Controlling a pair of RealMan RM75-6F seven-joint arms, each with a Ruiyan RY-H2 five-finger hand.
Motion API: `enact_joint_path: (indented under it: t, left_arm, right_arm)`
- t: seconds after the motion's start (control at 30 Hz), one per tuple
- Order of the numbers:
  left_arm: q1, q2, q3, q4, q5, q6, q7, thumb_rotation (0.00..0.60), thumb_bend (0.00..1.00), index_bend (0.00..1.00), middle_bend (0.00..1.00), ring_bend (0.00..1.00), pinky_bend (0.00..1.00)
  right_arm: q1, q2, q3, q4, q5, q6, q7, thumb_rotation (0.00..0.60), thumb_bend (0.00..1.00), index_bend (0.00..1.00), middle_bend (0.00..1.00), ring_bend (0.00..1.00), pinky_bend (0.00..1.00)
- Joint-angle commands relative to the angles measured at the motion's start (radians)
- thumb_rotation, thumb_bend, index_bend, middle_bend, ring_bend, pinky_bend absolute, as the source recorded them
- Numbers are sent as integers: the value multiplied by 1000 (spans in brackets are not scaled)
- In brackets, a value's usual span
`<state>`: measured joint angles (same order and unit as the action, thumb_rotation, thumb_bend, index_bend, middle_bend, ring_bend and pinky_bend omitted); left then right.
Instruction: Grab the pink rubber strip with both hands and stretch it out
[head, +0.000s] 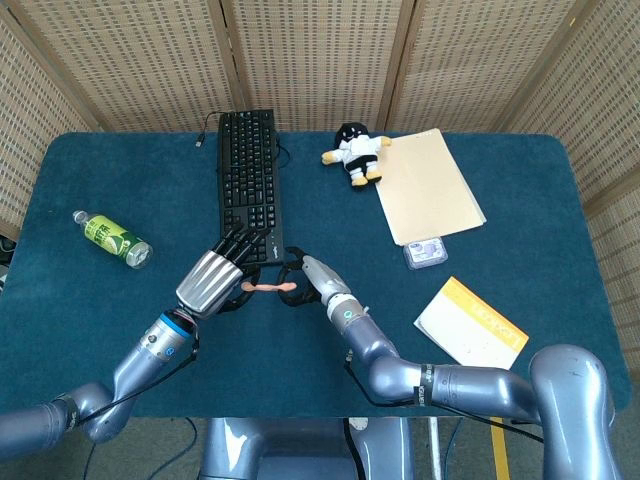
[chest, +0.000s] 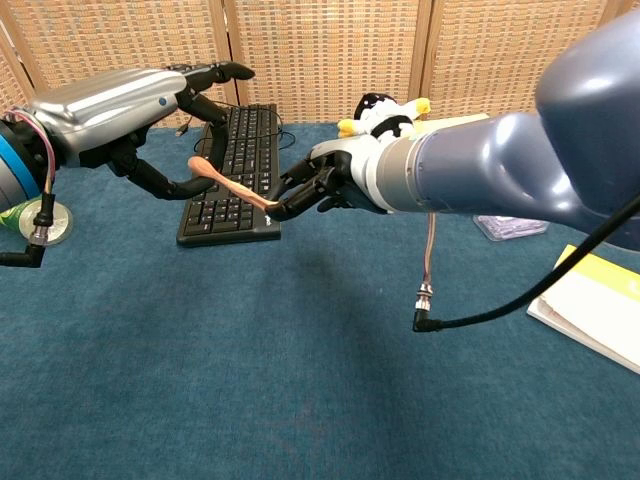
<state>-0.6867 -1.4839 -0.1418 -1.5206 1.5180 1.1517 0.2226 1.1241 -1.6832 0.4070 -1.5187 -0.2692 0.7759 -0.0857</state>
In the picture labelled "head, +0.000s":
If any yellow floor tape strip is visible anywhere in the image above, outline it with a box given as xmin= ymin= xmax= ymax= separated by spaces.
xmin=489 ymin=418 xmax=512 ymax=480

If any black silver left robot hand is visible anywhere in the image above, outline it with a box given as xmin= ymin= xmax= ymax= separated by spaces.
xmin=174 ymin=224 xmax=274 ymax=319

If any small clear plastic box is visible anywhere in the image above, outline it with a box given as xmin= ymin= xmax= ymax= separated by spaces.
xmin=402 ymin=237 xmax=449 ymax=272

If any small orange stick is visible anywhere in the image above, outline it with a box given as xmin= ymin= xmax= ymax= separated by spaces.
xmin=240 ymin=280 xmax=298 ymax=294

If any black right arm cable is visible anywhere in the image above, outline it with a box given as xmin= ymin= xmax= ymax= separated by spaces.
xmin=342 ymin=348 xmax=546 ymax=444

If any green label plastic bottle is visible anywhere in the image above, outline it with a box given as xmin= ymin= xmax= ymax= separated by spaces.
xmin=72 ymin=209 xmax=154 ymax=270

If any blue floor cable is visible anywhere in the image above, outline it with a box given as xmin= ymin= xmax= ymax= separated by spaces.
xmin=87 ymin=417 xmax=199 ymax=476

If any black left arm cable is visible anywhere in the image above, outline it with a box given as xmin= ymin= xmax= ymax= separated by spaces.
xmin=69 ymin=324 xmax=202 ymax=427

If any black computer keyboard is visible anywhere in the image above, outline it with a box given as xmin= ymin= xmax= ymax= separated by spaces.
xmin=216 ymin=109 xmax=286 ymax=269

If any beige manila folder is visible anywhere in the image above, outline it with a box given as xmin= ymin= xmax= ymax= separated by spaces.
xmin=373 ymin=128 xmax=487 ymax=247

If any white table leg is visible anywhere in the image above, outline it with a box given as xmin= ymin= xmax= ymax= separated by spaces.
xmin=428 ymin=417 xmax=444 ymax=480

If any woven bamboo folding screen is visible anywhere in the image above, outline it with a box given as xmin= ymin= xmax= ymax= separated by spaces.
xmin=0 ymin=0 xmax=640 ymax=361

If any black white plush toy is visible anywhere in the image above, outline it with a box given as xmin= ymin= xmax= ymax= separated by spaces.
xmin=320 ymin=122 xmax=394 ymax=189

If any blue table mat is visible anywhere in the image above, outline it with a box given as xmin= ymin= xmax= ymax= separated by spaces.
xmin=0 ymin=130 xmax=632 ymax=420

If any blue-grey robot torso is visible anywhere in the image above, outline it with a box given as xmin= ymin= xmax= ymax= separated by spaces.
xmin=198 ymin=417 xmax=416 ymax=480

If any black torso cable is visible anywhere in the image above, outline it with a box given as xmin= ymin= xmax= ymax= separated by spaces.
xmin=341 ymin=418 xmax=364 ymax=480

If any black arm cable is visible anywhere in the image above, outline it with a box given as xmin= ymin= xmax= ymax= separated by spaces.
xmin=69 ymin=324 xmax=202 ymax=427
xmin=342 ymin=348 xmax=546 ymax=444

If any yellow white booklet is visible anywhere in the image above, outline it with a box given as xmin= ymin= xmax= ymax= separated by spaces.
xmin=413 ymin=276 xmax=530 ymax=372

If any black keyboard usb cable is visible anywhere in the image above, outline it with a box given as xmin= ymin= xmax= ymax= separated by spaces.
xmin=195 ymin=111 xmax=292 ymax=171

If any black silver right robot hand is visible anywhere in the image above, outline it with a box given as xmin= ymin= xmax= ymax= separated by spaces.
xmin=277 ymin=246 xmax=351 ymax=308

